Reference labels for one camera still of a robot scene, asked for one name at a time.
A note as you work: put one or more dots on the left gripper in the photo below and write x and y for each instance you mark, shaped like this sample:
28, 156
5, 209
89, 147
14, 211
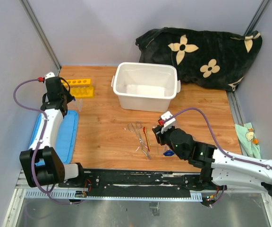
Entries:
69, 97

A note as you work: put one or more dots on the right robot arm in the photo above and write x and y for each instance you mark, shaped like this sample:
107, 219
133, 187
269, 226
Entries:
218, 166

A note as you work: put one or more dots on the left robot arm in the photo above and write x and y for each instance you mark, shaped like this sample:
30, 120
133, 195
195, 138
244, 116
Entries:
40, 163

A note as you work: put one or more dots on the clear acrylic tube rack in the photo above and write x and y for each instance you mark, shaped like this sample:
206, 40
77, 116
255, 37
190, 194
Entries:
78, 104

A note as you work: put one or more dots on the yellow test tube rack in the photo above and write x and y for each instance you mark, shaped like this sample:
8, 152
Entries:
80, 88

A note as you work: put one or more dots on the blue plastic tray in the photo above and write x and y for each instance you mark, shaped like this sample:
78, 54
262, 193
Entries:
66, 137

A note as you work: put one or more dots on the white plastic bin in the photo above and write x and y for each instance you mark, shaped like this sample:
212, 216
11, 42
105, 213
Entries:
145, 86

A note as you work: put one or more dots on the metal crucible tongs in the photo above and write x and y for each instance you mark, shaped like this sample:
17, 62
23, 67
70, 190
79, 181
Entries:
136, 127

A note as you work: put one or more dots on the red yellow green spatula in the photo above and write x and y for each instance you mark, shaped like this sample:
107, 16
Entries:
146, 138

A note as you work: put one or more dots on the graduated cylinder blue base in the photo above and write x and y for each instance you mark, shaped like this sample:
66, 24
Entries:
167, 152

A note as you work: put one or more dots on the black floral blanket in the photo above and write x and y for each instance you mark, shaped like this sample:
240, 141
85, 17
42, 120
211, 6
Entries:
210, 59

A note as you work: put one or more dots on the green printed cloth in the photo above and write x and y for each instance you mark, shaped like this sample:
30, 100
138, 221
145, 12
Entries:
248, 140

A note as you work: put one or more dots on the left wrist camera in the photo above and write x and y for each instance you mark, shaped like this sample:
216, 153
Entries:
45, 77

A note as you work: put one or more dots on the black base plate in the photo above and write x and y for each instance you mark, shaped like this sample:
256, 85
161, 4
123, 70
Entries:
136, 184

